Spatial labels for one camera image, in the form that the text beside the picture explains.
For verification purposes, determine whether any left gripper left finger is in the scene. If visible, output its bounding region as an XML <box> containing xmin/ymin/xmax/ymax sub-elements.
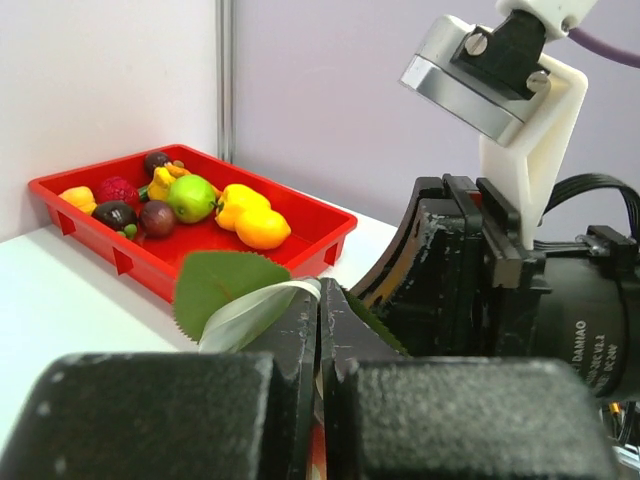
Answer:
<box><xmin>12</xmin><ymin>292</ymin><xmax>318</xmax><ymax>479</ymax></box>

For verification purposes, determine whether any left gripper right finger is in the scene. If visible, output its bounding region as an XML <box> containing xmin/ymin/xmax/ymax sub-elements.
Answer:
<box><xmin>319</xmin><ymin>278</ymin><xmax>618</xmax><ymax>479</ymax></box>

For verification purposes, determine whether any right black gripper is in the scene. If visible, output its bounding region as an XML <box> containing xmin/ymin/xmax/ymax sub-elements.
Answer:
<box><xmin>351</xmin><ymin>174</ymin><xmax>551</xmax><ymax>357</ymax></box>

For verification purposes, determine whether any lychee bunch with leaves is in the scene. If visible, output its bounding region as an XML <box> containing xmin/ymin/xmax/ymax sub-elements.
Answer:
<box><xmin>172</xmin><ymin>251</ymin><xmax>407</xmax><ymax>359</ymax></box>

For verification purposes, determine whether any clear zip bag with pattern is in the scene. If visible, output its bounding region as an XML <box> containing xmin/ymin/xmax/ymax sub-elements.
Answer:
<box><xmin>198</xmin><ymin>277</ymin><xmax>321</xmax><ymax>353</ymax></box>

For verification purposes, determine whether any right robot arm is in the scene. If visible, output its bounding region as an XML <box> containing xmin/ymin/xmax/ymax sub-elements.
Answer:
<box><xmin>353</xmin><ymin>174</ymin><xmax>639</xmax><ymax>402</ymax></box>

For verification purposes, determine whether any red plastic tray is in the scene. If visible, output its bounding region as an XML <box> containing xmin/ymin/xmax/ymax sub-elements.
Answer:
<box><xmin>28</xmin><ymin>144</ymin><xmax>357</xmax><ymax>302</ymax></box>

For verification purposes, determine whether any yellow lemon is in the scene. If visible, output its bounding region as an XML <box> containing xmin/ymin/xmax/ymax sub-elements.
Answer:
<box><xmin>235</xmin><ymin>209</ymin><xmax>291</xmax><ymax>250</ymax></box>

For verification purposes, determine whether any purple passion fruit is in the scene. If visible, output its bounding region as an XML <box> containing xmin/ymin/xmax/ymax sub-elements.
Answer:
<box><xmin>139</xmin><ymin>200</ymin><xmax>177</xmax><ymax>238</ymax></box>

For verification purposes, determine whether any yellow bell pepper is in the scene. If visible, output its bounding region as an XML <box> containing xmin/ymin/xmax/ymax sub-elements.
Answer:
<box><xmin>215</xmin><ymin>184</ymin><xmax>271</xmax><ymax>231</ymax></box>

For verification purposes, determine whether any green apple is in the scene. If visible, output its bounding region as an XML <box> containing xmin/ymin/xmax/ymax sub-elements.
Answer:
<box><xmin>167</xmin><ymin>174</ymin><xmax>217</xmax><ymax>224</ymax></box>

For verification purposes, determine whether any dark mangosteen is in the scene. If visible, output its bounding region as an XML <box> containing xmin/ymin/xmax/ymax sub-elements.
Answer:
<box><xmin>91</xmin><ymin>200</ymin><xmax>138</xmax><ymax>240</ymax></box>

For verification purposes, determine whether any red raspberry fruit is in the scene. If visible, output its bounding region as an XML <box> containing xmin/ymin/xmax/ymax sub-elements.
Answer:
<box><xmin>94</xmin><ymin>176</ymin><xmax>139</xmax><ymax>205</ymax></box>

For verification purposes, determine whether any orange small bell pepper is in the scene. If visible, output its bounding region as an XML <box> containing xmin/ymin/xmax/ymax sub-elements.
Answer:
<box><xmin>58</xmin><ymin>186</ymin><xmax>97</xmax><ymax>215</ymax></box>

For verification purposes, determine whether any dark red plum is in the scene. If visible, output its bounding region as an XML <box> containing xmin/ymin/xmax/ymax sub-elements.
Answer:
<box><xmin>143</xmin><ymin>151</ymin><xmax>172</xmax><ymax>177</ymax></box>

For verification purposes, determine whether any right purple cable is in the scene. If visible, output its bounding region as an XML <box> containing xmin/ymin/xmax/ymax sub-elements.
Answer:
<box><xmin>569</xmin><ymin>24</ymin><xmax>640</xmax><ymax>69</ymax></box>

